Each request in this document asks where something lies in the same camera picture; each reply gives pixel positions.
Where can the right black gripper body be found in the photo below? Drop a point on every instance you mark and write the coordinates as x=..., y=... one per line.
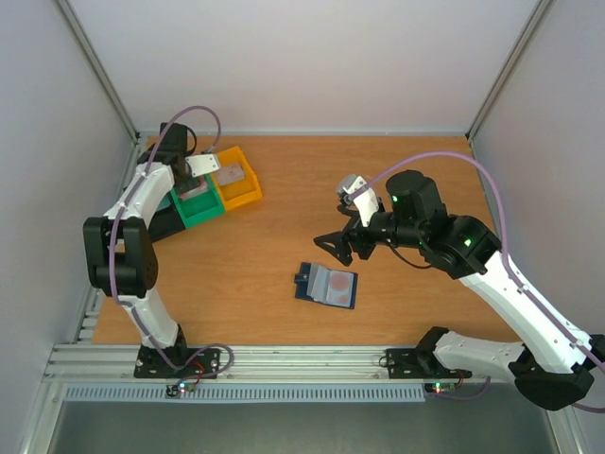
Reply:
x=355, y=235

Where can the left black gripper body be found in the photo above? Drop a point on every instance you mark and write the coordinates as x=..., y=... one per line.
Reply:
x=183, y=186

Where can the blue card holder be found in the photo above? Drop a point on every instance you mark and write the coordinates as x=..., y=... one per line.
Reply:
x=317, y=284

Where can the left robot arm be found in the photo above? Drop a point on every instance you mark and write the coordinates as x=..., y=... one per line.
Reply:
x=120, y=257

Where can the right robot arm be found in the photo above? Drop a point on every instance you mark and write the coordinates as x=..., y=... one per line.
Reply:
x=550, y=364

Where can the card in yellow bin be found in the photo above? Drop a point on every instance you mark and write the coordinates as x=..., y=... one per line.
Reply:
x=231, y=173

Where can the green plastic bin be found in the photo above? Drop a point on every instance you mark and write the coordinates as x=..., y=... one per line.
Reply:
x=201, y=208

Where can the black plastic bin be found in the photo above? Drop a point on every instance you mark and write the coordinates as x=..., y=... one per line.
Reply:
x=166, y=221

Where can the yellow plastic bin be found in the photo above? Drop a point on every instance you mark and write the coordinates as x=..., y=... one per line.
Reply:
x=236, y=195

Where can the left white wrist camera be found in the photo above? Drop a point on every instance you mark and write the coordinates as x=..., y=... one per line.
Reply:
x=202, y=164

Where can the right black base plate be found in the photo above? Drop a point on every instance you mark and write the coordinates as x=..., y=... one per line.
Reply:
x=408, y=363

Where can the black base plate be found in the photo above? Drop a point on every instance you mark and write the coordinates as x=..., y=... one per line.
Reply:
x=408, y=363
x=150, y=364

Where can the grey slotted cable duct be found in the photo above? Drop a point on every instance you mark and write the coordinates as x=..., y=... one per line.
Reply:
x=247, y=393

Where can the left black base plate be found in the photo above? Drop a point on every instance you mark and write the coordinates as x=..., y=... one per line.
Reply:
x=150, y=364

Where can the aluminium front rail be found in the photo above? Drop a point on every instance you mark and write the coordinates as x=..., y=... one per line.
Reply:
x=269, y=364

